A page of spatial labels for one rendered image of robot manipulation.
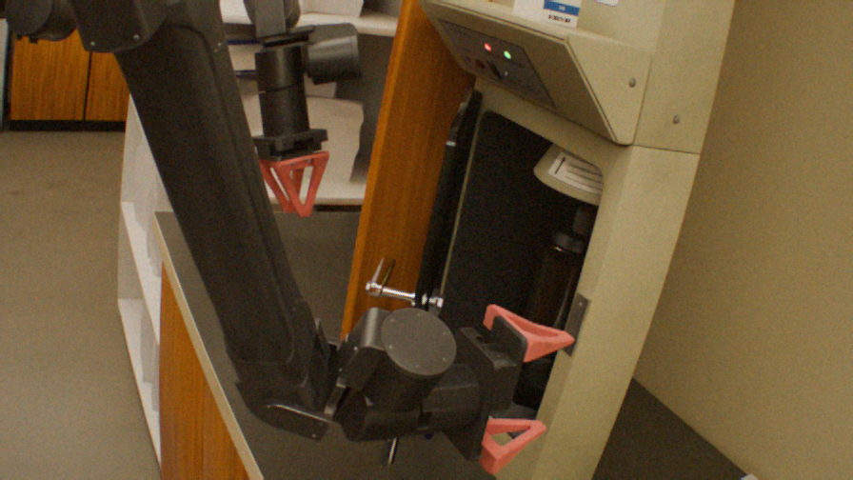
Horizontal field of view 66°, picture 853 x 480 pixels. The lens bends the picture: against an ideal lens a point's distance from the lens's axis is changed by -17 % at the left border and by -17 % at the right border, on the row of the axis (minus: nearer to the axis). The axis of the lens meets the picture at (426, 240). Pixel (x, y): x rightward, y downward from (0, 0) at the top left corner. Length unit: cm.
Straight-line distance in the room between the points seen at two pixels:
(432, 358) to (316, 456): 47
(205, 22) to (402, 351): 27
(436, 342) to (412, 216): 58
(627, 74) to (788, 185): 48
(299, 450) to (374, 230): 33
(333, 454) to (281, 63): 49
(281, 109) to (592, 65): 37
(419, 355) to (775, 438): 78
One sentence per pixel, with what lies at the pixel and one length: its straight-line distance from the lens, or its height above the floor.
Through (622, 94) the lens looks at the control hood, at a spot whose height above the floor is 146.
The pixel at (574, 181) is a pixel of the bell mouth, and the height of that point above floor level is 133.
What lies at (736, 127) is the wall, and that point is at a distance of 125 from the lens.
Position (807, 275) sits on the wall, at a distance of 116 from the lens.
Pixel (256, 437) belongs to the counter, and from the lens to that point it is 102.
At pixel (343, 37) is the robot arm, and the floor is 144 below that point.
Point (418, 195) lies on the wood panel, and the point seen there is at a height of 121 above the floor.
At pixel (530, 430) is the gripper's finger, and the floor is 116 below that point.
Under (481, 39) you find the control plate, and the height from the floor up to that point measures 147.
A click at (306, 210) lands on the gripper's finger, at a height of 124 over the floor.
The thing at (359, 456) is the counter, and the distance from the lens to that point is 101.
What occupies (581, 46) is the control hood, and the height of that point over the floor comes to 150.
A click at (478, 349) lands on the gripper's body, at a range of 64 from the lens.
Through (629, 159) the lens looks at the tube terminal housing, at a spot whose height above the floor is 140.
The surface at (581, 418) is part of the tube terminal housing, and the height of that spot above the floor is 107.
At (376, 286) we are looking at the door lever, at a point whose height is 121.
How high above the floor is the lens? 155
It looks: 20 degrees down
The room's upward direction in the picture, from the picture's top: 12 degrees clockwise
